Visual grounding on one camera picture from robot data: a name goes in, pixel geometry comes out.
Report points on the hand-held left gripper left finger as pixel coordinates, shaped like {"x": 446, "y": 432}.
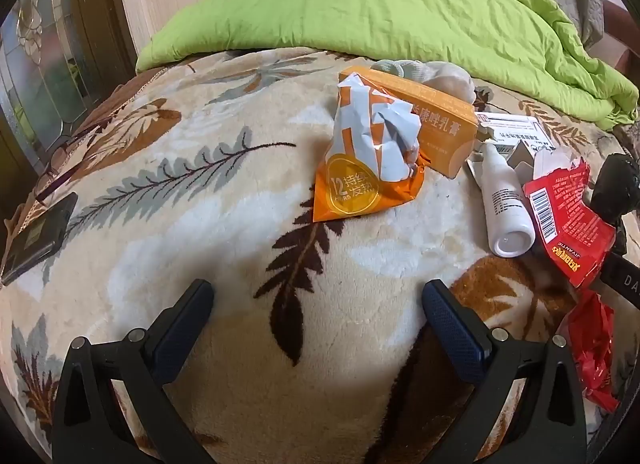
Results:
{"x": 182, "y": 329}

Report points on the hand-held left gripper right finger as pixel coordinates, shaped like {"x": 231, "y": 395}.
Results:
{"x": 450, "y": 324}

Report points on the red barcode snack wrapper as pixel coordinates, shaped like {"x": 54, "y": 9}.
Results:
{"x": 560, "y": 224}

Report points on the white spray bottle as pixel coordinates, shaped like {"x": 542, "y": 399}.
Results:
{"x": 505, "y": 204}

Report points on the orange and white packet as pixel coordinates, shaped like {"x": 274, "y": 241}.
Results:
{"x": 360, "y": 144}

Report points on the white sock with green toe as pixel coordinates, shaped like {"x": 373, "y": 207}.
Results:
{"x": 450, "y": 79}

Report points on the beige leaf-print blanket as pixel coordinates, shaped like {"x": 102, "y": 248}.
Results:
{"x": 200, "y": 224}

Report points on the crumpled red plastic wrapper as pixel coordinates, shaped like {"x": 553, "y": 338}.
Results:
{"x": 592, "y": 344}

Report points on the black phone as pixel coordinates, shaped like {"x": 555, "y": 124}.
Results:
{"x": 35, "y": 239}

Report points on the brown and tan folded blanket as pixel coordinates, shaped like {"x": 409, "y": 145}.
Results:
{"x": 617, "y": 14}

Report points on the orange medicine box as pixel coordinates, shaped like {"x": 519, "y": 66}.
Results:
{"x": 445, "y": 134}

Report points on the eyeglasses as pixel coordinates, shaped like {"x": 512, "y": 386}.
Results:
{"x": 64, "y": 148}

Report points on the wooden glass-panel door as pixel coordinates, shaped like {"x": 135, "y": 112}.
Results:
{"x": 45, "y": 59}

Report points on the green quilt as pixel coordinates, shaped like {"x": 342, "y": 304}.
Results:
{"x": 375, "y": 4}

